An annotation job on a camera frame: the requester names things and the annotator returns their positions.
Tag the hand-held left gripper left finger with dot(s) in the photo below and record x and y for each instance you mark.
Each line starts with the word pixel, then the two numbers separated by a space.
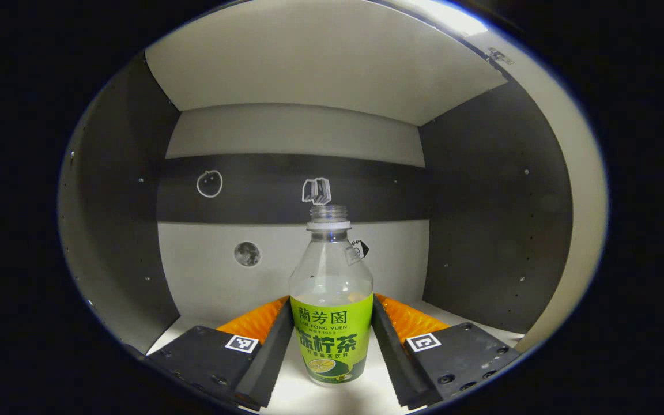
pixel 268 351

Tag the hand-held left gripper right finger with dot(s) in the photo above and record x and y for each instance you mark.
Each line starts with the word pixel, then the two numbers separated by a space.
pixel 392 357

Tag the clear bottle with green label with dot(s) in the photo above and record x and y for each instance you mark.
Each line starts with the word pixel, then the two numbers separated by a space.
pixel 332 334

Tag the grey and white cabinet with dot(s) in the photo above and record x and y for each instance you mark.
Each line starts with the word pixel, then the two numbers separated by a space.
pixel 119 202

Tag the white cabinet door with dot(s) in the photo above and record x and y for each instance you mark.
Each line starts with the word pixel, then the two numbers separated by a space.
pixel 588 202

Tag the metal door hinge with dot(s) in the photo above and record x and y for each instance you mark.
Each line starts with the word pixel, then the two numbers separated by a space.
pixel 500 56

